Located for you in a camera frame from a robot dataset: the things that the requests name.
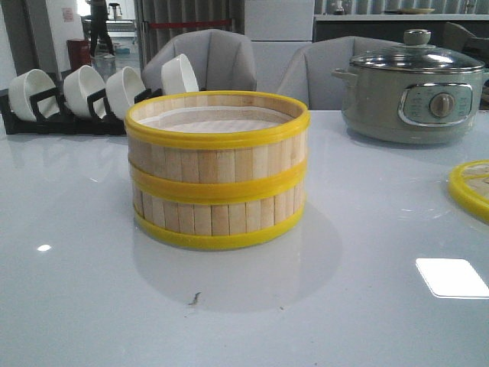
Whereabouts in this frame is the black dish rack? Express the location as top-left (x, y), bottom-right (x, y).
top-left (0, 72), bottom-right (164, 135)

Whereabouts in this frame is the bamboo steamer drawer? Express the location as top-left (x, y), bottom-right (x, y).
top-left (125, 90), bottom-right (310, 204)
top-left (133, 182), bottom-right (306, 250)

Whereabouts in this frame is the grey-green electric pot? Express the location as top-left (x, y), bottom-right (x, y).
top-left (331, 60), bottom-right (489, 145)

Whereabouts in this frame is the red trash bin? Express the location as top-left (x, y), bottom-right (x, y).
top-left (66, 39), bottom-right (91, 71)

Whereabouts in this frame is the glass pot lid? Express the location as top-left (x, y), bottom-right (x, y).
top-left (350, 29), bottom-right (484, 74)

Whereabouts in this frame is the woven bamboo steamer lid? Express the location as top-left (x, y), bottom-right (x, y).
top-left (448, 160), bottom-right (489, 223)

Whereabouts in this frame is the white bowl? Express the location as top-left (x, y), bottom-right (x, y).
top-left (105, 67), bottom-right (146, 120)
top-left (63, 65), bottom-right (105, 119)
top-left (8, 69), bottom-right (55, 122)
top-left (161, 54), bottom-right (199, 95)

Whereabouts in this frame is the person in background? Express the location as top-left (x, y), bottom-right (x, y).
top-left (86, 0), bottom-right (115, 59)

